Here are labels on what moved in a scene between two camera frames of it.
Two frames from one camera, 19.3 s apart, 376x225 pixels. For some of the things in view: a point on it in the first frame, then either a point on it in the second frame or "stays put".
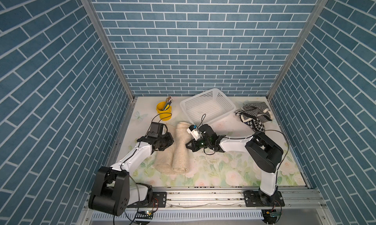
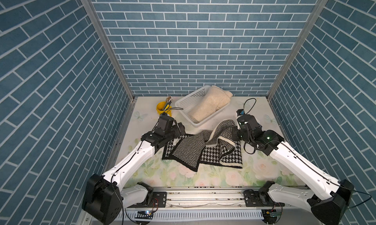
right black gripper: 194,147 → 233,134
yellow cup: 164,115 stays put
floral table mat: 230,167 stays put
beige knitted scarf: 176,158 → 216,99
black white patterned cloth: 255,115 → 213,146
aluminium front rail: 297,198 stays put
